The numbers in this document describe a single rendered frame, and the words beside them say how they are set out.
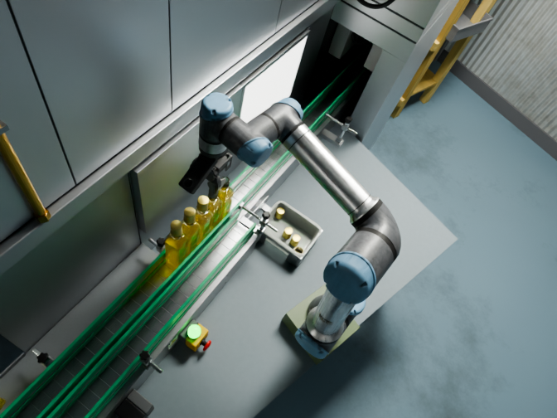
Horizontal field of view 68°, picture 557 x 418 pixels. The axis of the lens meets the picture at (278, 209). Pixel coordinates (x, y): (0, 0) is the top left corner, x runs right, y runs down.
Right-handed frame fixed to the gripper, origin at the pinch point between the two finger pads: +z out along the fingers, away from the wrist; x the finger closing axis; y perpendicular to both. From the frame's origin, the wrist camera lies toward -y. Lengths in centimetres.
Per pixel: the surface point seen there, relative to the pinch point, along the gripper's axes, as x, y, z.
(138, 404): -21, -51, 37
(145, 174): 12.1, -10.6, -7.9
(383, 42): -9, 102, -6
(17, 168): 13, -38, -38
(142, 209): 12.1, -13.3, 7.3
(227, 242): -8.2, 6.2, 32.7
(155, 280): 1.3, -20.8, 32.7
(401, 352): -106, 56, 120
